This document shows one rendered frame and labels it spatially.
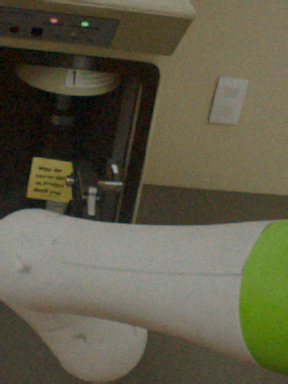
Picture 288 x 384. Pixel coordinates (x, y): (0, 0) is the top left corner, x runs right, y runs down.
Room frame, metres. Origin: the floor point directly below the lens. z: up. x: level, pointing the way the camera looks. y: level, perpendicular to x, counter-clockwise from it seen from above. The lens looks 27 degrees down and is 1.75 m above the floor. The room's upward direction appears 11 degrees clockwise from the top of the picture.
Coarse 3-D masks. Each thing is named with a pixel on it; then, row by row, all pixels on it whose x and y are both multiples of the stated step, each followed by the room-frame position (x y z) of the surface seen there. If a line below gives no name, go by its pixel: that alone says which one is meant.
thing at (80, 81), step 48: (0, 48) 0.94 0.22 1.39; (0, 96) 0.95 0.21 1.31; (48, 96) 0.96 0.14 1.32; (96, 96) 0.98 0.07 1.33; (144, 96) 0.99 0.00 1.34; (0, 144) 0.95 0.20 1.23; (48, 144) 0.96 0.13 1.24; (96, 144) 0.98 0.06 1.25; (144, 144) 0.99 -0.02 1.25; (0, 192) 0.95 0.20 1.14
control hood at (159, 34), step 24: (0, 0) 0.85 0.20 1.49; (24, 0) 0.85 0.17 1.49; (48, 0) 0.86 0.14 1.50; (72, 0) 0.86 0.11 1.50; (96, 0) 0.87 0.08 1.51; (120, 0) 0.88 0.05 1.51; (144, 0) 0.90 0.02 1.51; (168, 0) 0.92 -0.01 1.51; (120, 24) 0.91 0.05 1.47; (144, 24) 0.91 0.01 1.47; (168, 24) 0.91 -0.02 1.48; (120, 48) 0.96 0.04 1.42; (144, 48) 0.96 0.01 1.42; (168, 48) 0.96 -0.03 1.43
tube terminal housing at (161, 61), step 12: (36, 48) 0.97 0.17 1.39; (48, 48) 0.97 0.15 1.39; (60, 48) 0.97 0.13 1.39; (72, 48) 0.98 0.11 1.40; (84, 48) 0.98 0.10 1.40; (96, 48) 0.98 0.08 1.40; (144, 60) 1.00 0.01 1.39; (156, 60) 1.00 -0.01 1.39; (156, 108) 1.01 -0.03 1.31; (144, 168) 1.01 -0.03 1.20
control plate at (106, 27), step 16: (0, 16) 0.88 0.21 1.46; (16, 16) 0.88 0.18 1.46; (32, 16) 0.88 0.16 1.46; (48, 16) 0.88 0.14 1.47; (64, 16) 0.89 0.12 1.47; (80, 16) 0.89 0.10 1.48; (0, 32) 0.92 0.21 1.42; (48, 32) 0.92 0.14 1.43; (64, 32) 0.92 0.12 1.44; (80, 32) 0.92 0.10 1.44; (96, 32) 0.92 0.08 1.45; (112, 32) 0.92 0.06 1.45
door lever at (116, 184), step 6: (108, 168) 0.98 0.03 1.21; (114, 168) 0.98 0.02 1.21; (120, 168) 0.98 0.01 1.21; (108, 174) 0.98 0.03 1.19; (114, 174) 0.97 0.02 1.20; (120, 174) 0.98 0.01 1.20; (66, 180) 0.92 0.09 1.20; (72, 180) 0.92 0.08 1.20; (102, 180) 0.93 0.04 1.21; (108, 180) 0.94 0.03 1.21; (114, 180) 0.94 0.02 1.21; (120, 180) 0.94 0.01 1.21; (72, 186) 0.92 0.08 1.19; (102, 186) 0.93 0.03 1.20; (108, 186) 0.93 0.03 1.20; (114, 186) 0.93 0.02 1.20; (120, 186) 0.93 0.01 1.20
